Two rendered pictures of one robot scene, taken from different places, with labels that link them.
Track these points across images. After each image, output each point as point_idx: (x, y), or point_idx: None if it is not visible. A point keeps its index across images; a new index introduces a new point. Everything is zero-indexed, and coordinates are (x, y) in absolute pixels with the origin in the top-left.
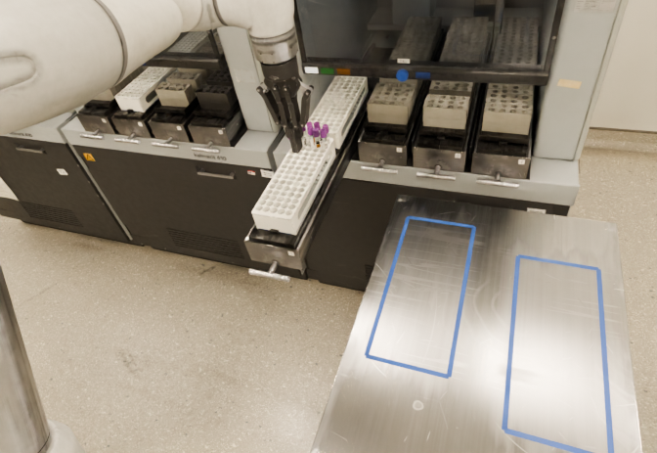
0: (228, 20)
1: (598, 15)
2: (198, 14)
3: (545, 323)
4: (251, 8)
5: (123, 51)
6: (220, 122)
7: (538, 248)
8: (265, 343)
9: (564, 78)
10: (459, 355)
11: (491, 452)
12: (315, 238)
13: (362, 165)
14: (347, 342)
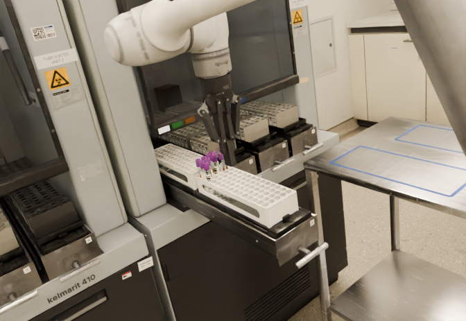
0: (197, 39)
1: (303, 37)
2: (188, 30)
3: (450, 142)
4: (217, 23)
5: None
6: (83, 230)
7: (392, 134)
8: None
9: (301, 77)
10: (463, 167)
11: None
12: (198, 316)
13: None
14: (434, 202)
